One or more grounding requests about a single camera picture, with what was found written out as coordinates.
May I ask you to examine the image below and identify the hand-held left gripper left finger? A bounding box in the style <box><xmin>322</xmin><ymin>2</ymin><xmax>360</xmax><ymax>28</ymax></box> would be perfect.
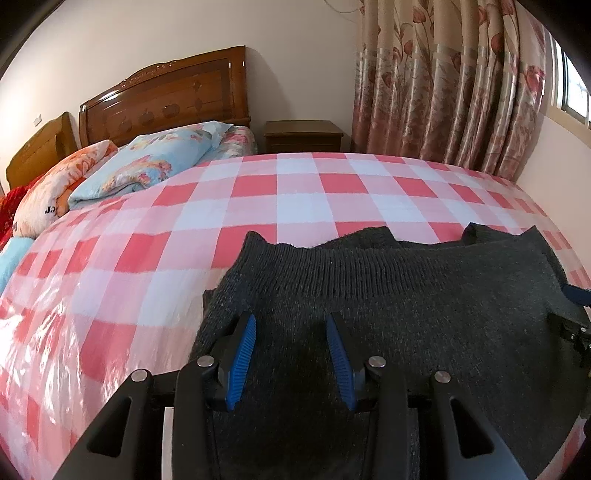
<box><xmin>53</xmin><ymin>312</ymin><xmax>258</xmax><ymax>480</ymax></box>

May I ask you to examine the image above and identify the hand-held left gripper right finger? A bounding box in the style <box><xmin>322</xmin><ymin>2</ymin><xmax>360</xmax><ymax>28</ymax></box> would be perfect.
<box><xmin>324</xmin><ymin>313</ymin><xmax>529</xmax><ymax>480</ymax></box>

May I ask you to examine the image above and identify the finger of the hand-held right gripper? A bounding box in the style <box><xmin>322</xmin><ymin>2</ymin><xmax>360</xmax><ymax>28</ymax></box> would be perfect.
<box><xmin>547</xmin><ymin>314</ymin><xmax>591</xmax><ymax>365</ymax></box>
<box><xmin>561</xmin><ymin>285</ymin><xmax>591</xmax><ymax>306</ymax></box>

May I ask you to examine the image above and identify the dark striped knit sweater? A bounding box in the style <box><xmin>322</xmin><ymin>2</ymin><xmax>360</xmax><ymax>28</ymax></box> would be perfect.
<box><xmin>189</xmin><ymin>223</ymin><xmax>591</xmax><ymax>480</ymax></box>

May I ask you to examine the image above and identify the pink checkered bed sheet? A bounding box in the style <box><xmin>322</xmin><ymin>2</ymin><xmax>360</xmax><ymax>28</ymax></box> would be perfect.
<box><xmin>0</xmin><ymin>151</ymin><xmax>591</xmax><ymax>480</ymax></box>

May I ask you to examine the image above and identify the window with white grille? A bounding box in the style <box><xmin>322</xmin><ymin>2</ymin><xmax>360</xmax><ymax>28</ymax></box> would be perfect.
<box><xmin>547</xmin><ymin>32</ymin><xmax>591</xmax><ymax>130</ymax></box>

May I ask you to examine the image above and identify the blue floral pillow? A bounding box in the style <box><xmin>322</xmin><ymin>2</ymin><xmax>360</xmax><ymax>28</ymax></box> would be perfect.
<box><xmin>68</xmin><ymin>121</ymin><xmax>234</xmax><ymax>210</ymax></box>

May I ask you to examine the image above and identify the wooden nightstand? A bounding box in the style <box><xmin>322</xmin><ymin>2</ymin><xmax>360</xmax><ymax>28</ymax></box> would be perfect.
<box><xmin>263</xmin><ymin>120</ymin><xmax>345</xmax><ymax>154</ymax></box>

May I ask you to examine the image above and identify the light blue pillow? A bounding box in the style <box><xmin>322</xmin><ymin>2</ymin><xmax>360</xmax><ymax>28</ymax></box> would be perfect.
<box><xmin>0</xmin><ymin>236</ymin><xmax>35</xmax><ymax>296</ymax></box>

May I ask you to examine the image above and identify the orange white floral pillow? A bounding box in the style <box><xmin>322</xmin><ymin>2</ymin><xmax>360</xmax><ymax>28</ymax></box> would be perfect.
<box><xmin>13</xmin><ymin>140</ymin><xmax>118</xmax><ymax>238</ymax></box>

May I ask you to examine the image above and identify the pink floral curtain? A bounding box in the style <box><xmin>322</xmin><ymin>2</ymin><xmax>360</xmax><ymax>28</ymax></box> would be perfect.
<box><xmin>350</xmin><ymin>0</ymin><xmax>550</xmax><ymax>182</ymax></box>

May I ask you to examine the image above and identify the large wooden headboard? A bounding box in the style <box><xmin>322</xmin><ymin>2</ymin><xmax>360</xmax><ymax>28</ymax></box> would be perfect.
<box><xmin>78</xmin><ymin>45</ymin><xmax>252</xmax><ymax>148</ymax></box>

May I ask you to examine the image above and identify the red blanket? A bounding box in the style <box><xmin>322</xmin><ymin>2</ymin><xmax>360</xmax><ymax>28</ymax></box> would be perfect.
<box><xmin>0</xmin><ymin>178</ymin><xmax>42</xmax><ymax>252</ymax></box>

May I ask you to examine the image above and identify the small wooden headboard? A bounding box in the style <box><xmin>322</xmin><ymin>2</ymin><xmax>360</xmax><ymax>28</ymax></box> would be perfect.
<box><xmin>6</xmin><ymin>112</ymin><xmax>79</xmax><ymax>190</ymax></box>

